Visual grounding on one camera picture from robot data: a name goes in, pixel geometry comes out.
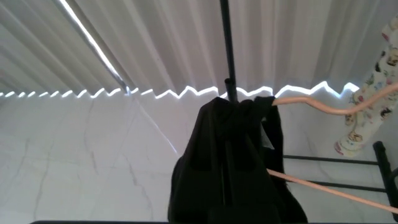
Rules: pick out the cream printed garment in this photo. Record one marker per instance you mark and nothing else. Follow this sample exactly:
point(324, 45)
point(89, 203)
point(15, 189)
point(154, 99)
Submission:
point(373, 109)

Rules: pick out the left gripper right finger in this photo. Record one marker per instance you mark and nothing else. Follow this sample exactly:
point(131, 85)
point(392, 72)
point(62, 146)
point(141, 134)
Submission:
point(252, 193)

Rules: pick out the black garment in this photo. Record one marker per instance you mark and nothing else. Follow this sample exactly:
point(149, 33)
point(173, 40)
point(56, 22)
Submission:
point(242, 115)

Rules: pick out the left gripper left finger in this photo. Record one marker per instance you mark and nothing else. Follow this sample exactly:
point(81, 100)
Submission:
point(196, 186)

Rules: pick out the white curtain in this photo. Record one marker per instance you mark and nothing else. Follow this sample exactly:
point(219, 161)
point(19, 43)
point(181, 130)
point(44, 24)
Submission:
point(186, 37)

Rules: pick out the black clothes rack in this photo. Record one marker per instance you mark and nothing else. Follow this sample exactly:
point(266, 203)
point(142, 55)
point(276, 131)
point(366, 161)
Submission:
point(228, 46)

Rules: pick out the pink clothes hanger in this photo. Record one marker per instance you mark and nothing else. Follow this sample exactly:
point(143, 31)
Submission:
point(326, 108)

